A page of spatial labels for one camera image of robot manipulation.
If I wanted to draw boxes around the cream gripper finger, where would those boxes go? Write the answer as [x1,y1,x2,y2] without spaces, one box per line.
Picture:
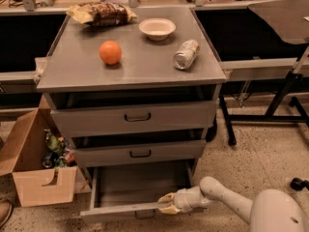
[159,205,181,215]
[157,192,175,204]

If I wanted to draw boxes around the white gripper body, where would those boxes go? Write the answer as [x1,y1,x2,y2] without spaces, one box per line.
[173,187,210,213]

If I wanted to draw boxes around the grey bottom drawer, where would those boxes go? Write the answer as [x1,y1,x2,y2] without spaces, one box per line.
[80,160,193,223]

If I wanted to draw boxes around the grey drawer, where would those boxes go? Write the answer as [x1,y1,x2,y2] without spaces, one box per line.
[80,160,193,223]
[51,101,216,138]
[72,140,206,167]

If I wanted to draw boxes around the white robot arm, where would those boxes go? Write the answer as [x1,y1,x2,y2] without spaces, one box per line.
[157,177,309,232]

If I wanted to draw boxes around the grey middle drawer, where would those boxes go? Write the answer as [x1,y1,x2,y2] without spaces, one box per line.
[72,140,206,167]

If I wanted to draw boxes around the grey top drawer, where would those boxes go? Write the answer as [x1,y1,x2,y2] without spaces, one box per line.
[51,101,216,138]

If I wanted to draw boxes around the grey drawer cabinet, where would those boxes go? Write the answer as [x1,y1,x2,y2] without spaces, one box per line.
[36,5,227,191]

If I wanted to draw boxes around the open cardboard box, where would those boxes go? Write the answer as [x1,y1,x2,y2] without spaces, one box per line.
[0,98,77,207]

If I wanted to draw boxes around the black caster wheel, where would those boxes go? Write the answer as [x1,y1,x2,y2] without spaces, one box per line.
[290,178,309,191]

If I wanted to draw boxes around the dark can in box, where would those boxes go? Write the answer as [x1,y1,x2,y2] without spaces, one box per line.
[42,152,58,168]

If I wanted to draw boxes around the green snack bag in box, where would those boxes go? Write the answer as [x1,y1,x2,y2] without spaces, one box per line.
[45,130,65,156]

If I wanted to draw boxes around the silver soda can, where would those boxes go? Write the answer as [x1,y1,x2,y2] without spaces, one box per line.
[173,40,200,71]

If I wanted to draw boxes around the orange fruit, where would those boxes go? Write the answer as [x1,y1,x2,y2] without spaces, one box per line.
[98,41,122,65]

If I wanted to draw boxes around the brown shoe tip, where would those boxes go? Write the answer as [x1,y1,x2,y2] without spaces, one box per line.
[0,200,13,228]

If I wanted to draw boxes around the white paper bowl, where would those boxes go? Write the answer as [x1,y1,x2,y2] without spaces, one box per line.
[139,18,176,41]

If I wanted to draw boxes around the brown chip bag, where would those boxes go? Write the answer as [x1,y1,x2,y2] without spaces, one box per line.
[66,2,137,27]

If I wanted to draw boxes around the black table frame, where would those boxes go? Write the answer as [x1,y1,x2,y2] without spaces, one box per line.
[219,45,309,147]

